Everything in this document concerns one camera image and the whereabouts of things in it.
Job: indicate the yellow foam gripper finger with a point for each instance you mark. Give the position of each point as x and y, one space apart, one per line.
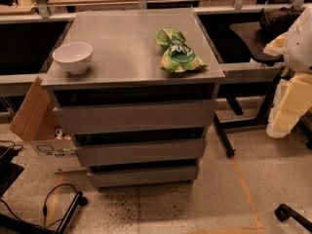
292 99

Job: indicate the grey top drawer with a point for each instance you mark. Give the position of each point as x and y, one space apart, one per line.
131 117

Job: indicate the grey drawer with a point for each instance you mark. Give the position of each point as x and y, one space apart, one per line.
139 152
144 176
131 117

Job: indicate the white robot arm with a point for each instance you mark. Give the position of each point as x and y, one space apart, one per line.
295 45

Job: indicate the grey middle drawer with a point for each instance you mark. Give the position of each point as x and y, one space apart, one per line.
139 152

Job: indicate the grey bottom drawer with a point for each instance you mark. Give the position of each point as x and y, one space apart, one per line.
144 176

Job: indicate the grey drawer cabinet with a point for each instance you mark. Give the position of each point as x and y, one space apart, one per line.
126 69

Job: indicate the black bag on chair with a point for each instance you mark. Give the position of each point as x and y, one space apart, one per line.
278 21

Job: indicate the black chair caster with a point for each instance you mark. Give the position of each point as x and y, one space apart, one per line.
284 212

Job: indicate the green snack bag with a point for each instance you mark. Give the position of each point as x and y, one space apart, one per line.
177 56

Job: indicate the white bowl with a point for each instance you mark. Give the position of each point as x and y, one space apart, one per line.
74 57

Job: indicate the cardboard box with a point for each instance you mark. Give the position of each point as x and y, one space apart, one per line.
36 125

